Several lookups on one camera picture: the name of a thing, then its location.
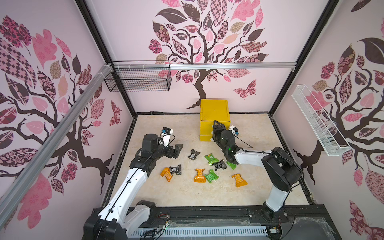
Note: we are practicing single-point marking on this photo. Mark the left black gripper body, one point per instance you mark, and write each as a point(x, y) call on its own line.
point(168, 152)

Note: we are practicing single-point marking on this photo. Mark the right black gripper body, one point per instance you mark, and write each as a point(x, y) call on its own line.
point(216, 132)

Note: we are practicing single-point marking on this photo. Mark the yellow plastic drawer cabinet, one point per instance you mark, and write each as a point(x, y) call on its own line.
point(213, 110)

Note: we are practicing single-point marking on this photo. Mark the black cookie packet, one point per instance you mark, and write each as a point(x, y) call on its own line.
point(194, 154)
point(176, 170)
point(220, 165)

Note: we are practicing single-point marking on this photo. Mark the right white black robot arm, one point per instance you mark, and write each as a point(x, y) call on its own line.
point(280, 167)

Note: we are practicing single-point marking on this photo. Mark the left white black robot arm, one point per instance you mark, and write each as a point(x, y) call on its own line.
point(114, 221)

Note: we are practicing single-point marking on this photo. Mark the orange cookie packet left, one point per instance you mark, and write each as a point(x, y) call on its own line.
point(167, 174)

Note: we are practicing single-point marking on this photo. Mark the orange cookie packet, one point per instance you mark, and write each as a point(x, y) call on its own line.
point(200, 178)
point(240, 182)
point(167, 174)

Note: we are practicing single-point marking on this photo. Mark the green cookie packet upper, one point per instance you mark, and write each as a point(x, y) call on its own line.
point(211, 159)

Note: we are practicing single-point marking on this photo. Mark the green cookie packet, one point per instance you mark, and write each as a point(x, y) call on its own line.
point(211, 159)
point(211, 176)
point(231, 165)

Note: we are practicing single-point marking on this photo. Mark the orange cookie packet centre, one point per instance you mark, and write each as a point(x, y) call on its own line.
point(200, 178)

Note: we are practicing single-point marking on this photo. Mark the green cookie packet right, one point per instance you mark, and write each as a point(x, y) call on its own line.
point(231, 165)

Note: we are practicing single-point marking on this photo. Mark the green cookie packet centre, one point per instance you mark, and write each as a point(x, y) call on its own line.
point(211, 176)

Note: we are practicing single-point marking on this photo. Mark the orange cookie packet right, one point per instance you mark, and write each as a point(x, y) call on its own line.
point(240, 182)

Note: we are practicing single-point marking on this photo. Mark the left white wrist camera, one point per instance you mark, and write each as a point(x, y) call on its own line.
point(166, 135)

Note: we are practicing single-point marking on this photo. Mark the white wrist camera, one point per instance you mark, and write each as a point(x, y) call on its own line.
point(166, 135)
point(234, 130)

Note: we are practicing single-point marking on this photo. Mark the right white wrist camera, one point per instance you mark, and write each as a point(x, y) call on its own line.
point(234, 130)

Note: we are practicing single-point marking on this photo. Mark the aluminium rail back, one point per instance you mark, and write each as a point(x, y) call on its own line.
point(204, 65)

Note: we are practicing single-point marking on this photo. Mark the aluminium rail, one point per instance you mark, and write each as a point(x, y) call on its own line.
point(204, 65)
point(23, 182)

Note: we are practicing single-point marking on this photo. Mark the white slotted cable duct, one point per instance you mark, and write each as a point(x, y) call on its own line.
point(195, 232)

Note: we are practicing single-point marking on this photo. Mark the black wire basket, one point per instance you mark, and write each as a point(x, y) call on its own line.
point(140, 76)

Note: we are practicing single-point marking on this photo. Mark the white wire shelf basket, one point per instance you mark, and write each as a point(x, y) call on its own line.
point(325, 129)

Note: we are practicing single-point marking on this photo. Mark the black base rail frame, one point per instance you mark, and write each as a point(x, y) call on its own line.
point(295, 222)

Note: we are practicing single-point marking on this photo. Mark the aluminium rail left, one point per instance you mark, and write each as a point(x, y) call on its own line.
point(23, 182)

